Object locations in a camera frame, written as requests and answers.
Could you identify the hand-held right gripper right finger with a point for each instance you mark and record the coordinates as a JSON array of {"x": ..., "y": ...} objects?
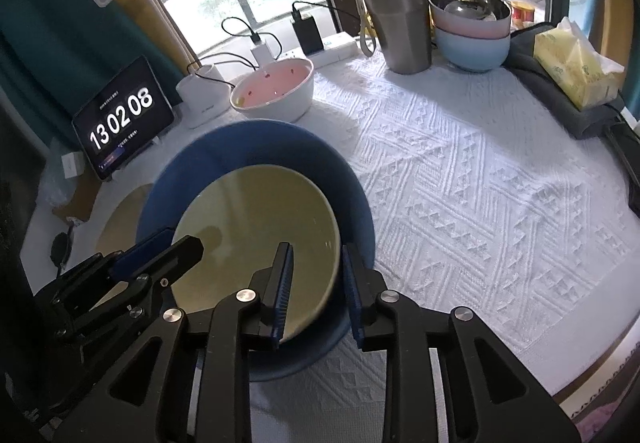
[{"x": 350, "y": 298}]

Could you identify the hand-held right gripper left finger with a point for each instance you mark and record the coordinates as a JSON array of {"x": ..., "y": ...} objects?
[{"x": 282, "y": 293}]

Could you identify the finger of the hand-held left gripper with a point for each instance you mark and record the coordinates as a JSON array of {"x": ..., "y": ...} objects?
[
  {"x": 175, "y": 255},
  {"x": 145, "y": 249}
]

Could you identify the beige ribbed plate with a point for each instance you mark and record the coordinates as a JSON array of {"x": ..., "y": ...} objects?
[{"x": 120, "y": 218}]

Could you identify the pale green bowl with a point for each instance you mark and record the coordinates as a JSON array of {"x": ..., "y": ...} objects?
[{"x": 250, "y": 213}]

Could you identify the blue ribbed bowl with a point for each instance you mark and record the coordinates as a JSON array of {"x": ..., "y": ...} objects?
[{"x": 300, "y": 158}]

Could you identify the white bowl with pink inside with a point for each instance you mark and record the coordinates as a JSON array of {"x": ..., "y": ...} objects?
[{"x": 280, "y": 103}]

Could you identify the cardboard box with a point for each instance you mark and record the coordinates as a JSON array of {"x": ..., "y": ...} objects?
[{"x": 82, "y": 198}]

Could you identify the black round pouch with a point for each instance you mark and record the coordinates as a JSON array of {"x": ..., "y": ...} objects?
[{"x": 60, "y": 248}]

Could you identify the small white box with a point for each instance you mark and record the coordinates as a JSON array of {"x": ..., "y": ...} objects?
[{"x": 72, "y": 164}]

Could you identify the clear plastic bag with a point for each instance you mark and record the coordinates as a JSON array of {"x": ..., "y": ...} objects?
[{"x": 50, "y": 183}]

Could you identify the tablet with clock display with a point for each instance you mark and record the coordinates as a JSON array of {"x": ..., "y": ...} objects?
[{"x": 120, "y": 120}]

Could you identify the white textured tablecloth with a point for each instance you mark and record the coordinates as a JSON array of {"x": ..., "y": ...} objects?
[{"x": 450, "y": 173}]

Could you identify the white charger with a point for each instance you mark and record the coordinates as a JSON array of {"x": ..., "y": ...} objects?
[{"x": 262, "y": 54}]

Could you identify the teal curtain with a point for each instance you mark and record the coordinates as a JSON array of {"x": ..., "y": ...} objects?
[{"x": 50, "y": 48}]

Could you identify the white power strip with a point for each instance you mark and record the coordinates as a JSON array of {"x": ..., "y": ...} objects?
[{"x": 335, "y": 48}]

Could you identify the black charger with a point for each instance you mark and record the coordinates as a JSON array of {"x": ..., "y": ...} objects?
[{"x": 307, "y": 33}]

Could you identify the small light blue bowl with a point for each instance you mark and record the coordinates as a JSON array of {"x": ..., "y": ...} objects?
[{"x": 470, "y": 55}]

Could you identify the steel tumbler with dark lid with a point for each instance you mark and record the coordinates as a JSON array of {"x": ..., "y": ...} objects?
[{"x": 400, "y": 23}]

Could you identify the small pink bowl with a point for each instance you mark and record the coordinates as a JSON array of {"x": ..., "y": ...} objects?
[{"x": 470, "y": 30}]

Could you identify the dark grey cloth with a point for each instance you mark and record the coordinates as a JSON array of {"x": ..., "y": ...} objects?
[{"x": 522, "y": 48}]

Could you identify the steel bowl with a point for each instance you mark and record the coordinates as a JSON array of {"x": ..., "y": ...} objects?
[{"x": 442, "y": 5}]

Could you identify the yellow tissue pack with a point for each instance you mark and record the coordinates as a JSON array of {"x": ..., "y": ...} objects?
[{"x": 570, "y": 63}]

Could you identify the orange tin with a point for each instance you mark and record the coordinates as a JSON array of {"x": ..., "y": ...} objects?
[{"x": 522, "y": 13}]

